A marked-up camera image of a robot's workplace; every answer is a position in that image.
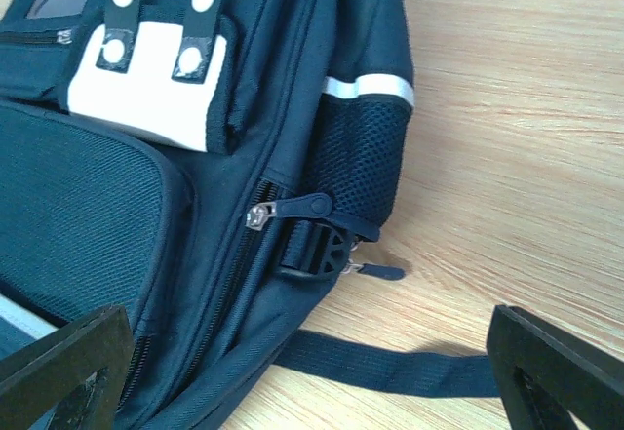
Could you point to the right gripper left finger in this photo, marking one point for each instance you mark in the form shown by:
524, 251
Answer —
72, 378

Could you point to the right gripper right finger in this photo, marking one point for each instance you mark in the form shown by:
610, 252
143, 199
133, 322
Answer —
548, 378

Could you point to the navy blue student backpack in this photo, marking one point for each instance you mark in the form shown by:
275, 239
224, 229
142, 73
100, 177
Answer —
210, 165

